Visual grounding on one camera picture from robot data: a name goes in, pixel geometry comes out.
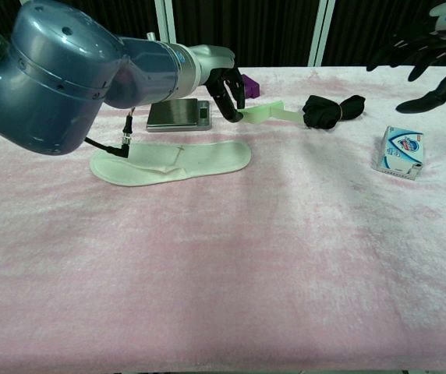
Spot white flat slipper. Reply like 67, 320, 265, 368
89, 140, 253, 188

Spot white aluminium partition post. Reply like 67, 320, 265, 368
153, 0, 176, 40
307, 0, 335, 67

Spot purple plastic block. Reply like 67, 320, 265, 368
242, 74, 262, 98

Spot black tied cloth bundle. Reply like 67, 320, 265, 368
301, 93, 367, 130

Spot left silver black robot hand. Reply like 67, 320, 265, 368
191, 44, 246, 123

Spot black arm cable with plug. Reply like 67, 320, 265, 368
83, 112, 136, 159

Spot silver digital pocket scale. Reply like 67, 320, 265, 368
146, 97, 212, 132

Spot pink fleece table cloth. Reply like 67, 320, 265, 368
0, 65, 446, 371

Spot white blue soap box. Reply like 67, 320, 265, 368
370, 125, 427, 182

